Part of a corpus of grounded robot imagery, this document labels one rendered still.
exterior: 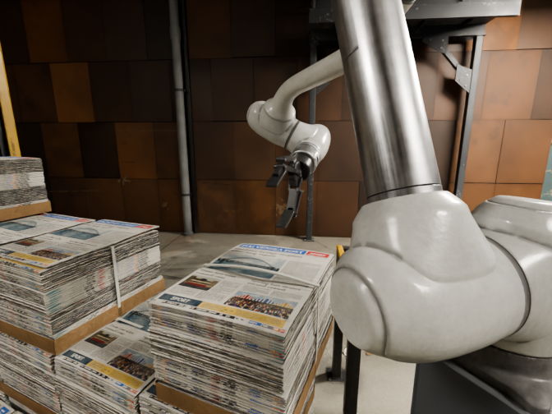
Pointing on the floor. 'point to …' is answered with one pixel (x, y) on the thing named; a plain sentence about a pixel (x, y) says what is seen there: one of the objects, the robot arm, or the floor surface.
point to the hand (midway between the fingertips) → (278, 204)
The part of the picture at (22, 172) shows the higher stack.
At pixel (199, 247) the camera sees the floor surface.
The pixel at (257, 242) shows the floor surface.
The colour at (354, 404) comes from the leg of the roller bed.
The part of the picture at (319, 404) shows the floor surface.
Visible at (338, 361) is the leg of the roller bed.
